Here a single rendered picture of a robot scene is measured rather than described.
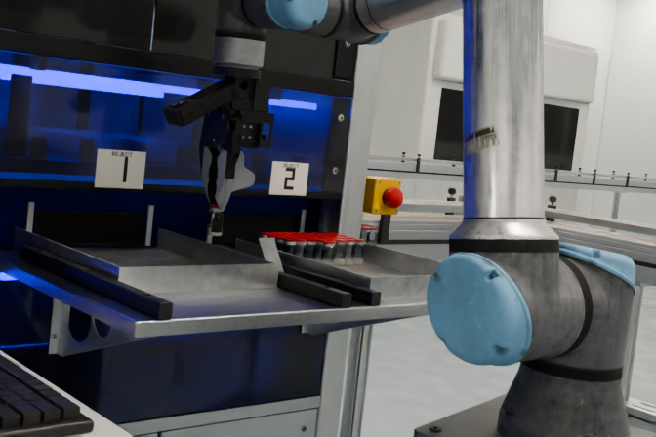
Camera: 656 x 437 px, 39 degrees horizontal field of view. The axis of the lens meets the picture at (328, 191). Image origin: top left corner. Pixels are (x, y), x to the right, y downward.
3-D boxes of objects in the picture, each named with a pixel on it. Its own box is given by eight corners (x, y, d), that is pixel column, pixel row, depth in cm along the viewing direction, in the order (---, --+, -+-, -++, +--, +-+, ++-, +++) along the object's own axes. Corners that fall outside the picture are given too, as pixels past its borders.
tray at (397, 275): (233, 258, 160) (235, 238, 159) (347, 257, 177) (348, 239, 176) (368, 301, 134) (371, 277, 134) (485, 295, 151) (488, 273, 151)
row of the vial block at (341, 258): (277, 264, 157) (280, 238, 157) (356, 263, 169) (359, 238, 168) (285, 267, 155) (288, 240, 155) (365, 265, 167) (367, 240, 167)
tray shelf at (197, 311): (-21, 261, 143) (-20, 249, 142) (326, 256, 188) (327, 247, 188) (135, 337, 107) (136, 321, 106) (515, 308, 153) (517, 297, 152)
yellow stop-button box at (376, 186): (348, 209, 189) (352, 174, 188) (374, 210, 194) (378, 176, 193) (374, 215, 183) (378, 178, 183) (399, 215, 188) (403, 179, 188)
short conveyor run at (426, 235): (326, 263, 191) (334, 187, 189) (279, 251, 202) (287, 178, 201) (531, 259, 236) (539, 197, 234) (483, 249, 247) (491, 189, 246)
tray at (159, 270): (12, 249, 146) (14, 226, 145) (158, 248, 163) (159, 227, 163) (116, 294, 120) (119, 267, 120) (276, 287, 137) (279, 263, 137)
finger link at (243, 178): (258, 211, 141) (261, 150, 141) (225, 211, 138) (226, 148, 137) (246, 210, 144) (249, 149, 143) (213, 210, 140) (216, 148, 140)
